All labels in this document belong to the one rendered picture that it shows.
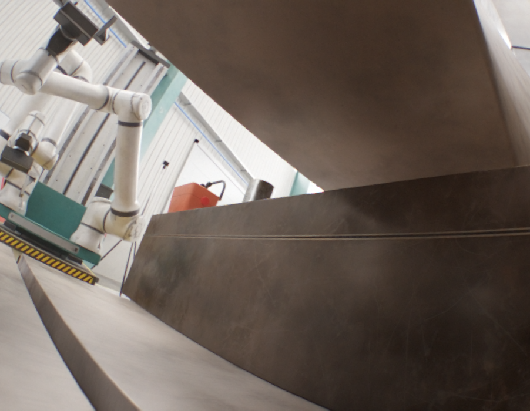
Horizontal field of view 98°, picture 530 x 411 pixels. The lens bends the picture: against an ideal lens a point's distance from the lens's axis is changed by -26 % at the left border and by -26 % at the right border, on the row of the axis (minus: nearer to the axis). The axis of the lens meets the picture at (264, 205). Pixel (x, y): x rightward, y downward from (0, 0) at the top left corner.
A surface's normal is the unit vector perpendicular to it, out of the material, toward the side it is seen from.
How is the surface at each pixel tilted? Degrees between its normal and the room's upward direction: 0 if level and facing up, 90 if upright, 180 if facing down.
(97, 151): 90
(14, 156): 66
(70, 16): 90
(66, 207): 90
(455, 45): 180
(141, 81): 90
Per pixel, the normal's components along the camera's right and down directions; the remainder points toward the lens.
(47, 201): 0.61, -0.10
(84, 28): 0.81, 0.05
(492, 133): -0.30, 0.89
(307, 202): -0.70, -0.45
